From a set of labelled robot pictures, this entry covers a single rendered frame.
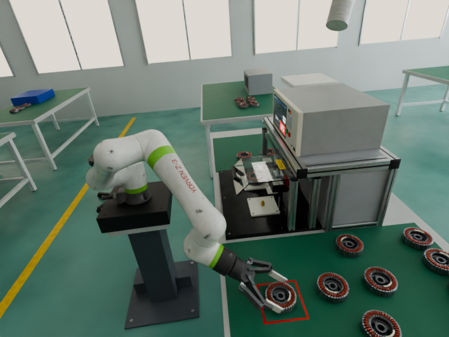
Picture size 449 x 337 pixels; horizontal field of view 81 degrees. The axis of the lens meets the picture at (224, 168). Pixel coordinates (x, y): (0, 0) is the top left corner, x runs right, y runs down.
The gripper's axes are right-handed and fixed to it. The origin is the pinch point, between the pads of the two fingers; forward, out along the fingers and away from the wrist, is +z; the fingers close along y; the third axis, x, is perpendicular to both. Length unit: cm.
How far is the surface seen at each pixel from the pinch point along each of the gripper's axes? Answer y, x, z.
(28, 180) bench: -117, -204, -244
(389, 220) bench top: -56, 18, 43
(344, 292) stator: -6.5, 10.4, 19.6
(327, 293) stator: -4.7, 7.6, 14.7
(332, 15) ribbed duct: -181, 80, -30
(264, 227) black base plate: -35.3, -7.7, -9.5
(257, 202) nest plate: -53, -10, -16
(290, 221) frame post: -36.1, 3.1, -1.4
